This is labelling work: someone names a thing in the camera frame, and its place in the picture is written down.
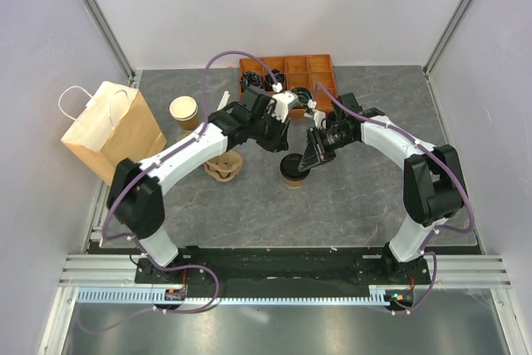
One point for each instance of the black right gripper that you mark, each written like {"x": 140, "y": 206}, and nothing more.
{"x": 311, "y": 158}

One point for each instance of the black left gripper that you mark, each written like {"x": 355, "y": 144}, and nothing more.
{"x": 279, "y": 142}

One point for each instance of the black plastic cup lid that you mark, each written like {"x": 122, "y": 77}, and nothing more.
{"x": 289, "y": 167}

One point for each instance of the pulp cardboard cup carrier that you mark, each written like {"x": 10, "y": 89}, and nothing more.
{"x": 225, "y": 167}

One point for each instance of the brown paper coffee cup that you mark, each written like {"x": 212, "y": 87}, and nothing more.
{"x": 294, "y": 181}

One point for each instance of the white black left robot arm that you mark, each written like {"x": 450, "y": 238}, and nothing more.
{"x": 137, "y": 191}

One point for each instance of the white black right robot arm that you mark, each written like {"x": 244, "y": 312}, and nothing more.
{"x": 433, "y": 187}

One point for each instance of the blue yellow rolled cloth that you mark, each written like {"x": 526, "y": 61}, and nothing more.
{"x": 304, "y": 95}

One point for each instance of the black rolled cloth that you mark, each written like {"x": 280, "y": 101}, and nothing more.
{"x": 279, "y": 78}

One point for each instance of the left white wrapped straw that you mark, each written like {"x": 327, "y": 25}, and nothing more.
{"x": 223, "y": 101}

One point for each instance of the dark patterned rolled cloth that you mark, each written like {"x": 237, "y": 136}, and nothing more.
{"x": 251, "y": 78}

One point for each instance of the orange wooden compartment tray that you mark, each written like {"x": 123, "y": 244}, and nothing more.
{"x": 300, "y": 70}

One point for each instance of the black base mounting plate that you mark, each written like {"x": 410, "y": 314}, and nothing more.
{"x": 348, "y": 270}

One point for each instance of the brown paper bag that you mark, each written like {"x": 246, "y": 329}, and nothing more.
{"x": 116, "y": 124}

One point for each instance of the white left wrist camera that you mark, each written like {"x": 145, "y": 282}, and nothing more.
{"x": 283, "y": 103}

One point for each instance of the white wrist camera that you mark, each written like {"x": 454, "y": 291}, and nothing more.
{"x": 283, "y": 103}
{"x": 316, "y": 115}

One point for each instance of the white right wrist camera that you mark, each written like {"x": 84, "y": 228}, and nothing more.
{"x": 316, "y": 115}

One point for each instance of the aluminium frame post left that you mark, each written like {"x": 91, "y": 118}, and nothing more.
{"x": 104, "y": 27}

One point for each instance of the aluminium frame post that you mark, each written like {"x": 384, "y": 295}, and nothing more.
{"x": 104, "y": 27}
{"x": 449, "y": 31}

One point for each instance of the aluminium front rail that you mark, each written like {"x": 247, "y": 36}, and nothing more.
{"x": 97, "y": 270}

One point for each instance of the aluminium frame post right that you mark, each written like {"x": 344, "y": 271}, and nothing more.
{"x": 449, "y": 31}

